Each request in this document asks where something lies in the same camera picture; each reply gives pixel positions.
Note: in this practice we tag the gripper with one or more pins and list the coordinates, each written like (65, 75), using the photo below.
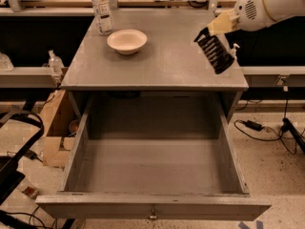
(252, 10)

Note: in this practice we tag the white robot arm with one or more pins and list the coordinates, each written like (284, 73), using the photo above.
(246, 15)

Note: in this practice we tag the open grey top drawer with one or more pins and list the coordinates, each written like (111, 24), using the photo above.
(169, 152)

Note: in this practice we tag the metal drawer knob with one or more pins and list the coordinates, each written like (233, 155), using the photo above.
(153, 216)

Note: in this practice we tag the small white pump bottle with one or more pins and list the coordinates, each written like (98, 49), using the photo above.
(235, 49)

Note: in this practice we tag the white ceramic bowl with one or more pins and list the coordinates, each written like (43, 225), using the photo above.
(127, 41)

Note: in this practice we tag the clear plastic water bottle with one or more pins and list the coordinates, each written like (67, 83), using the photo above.
(102, 14)

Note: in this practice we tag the clear pump sanitizer bottle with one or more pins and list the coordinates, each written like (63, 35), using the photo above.
(55, 62)

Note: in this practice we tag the brown cardboard box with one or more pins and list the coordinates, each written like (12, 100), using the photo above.
(57, 114)

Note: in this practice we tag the clear plastic dome container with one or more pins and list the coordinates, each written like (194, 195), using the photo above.
(5, 63)

